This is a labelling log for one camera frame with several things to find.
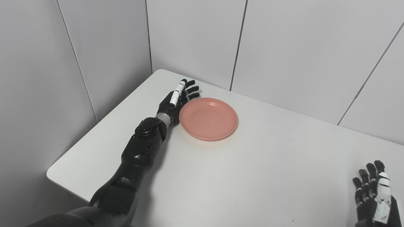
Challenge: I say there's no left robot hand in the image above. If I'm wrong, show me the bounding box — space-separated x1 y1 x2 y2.
157 79 200 118

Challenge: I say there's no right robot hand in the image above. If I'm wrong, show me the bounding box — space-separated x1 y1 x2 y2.
353 160 404 227

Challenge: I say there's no pink plate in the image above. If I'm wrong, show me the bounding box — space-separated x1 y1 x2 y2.
179 97 238 141

